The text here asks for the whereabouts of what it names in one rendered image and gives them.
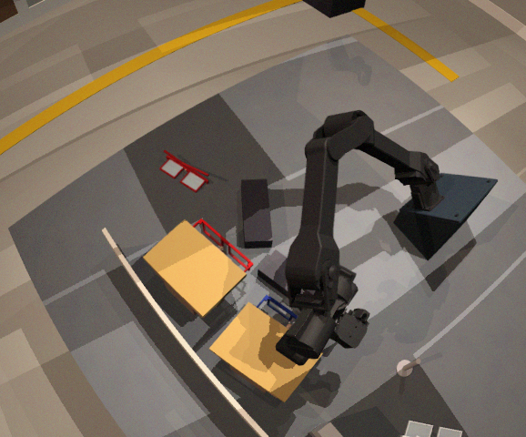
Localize navy glasses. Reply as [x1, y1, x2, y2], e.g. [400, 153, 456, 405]
[257, 295, 297, 320]

